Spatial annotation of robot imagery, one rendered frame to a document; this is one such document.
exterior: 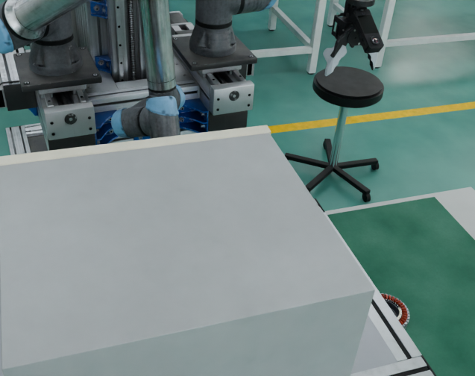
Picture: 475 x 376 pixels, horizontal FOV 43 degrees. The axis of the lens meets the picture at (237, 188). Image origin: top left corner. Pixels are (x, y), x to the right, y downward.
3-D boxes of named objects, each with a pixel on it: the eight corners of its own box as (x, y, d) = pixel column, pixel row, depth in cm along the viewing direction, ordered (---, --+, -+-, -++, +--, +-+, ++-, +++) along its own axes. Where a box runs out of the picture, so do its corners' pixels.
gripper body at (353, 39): (354, 33, 159) (363, -11, 152) (372, 47, 153) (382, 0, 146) (329, 36, 157) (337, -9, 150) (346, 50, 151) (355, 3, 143)
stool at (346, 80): (274, 153, 335) (285, 60, 301) (353, 142, 349) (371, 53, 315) (313, 212, 294) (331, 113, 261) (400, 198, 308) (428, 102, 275)
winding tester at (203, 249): (16, 256, 102) (-5, 156, 89) (257, 216, 114) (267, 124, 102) (27, 472, 73) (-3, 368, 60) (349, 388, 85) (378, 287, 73)
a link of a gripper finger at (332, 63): (318, 69, 159) (339, 39, 156) (328, 78, 155) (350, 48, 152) (309, 63, 157) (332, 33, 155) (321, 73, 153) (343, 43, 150)
